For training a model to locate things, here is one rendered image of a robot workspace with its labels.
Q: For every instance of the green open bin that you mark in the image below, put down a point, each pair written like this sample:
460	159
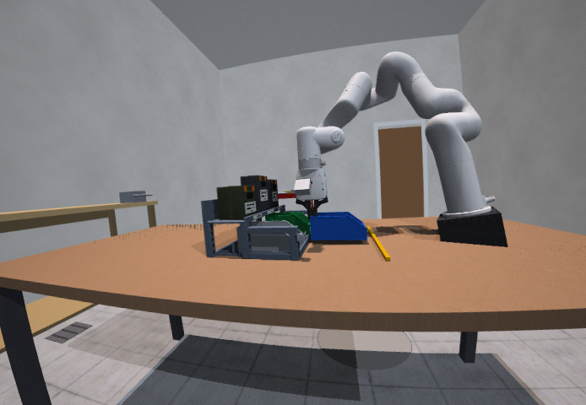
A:
295	218

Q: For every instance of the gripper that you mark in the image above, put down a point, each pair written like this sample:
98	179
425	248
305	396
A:
318	190

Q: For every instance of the yellow bar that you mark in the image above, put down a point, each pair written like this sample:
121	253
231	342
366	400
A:
379	245

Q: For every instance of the olive green case with orange latches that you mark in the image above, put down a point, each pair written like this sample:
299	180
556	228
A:
236	202

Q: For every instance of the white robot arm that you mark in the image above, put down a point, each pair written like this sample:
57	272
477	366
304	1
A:
446	133

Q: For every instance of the dark grey case with orange latches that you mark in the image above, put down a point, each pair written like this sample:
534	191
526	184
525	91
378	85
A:
273	193
261	183

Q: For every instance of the grey metal shelf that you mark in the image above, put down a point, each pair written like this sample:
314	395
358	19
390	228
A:
210	214

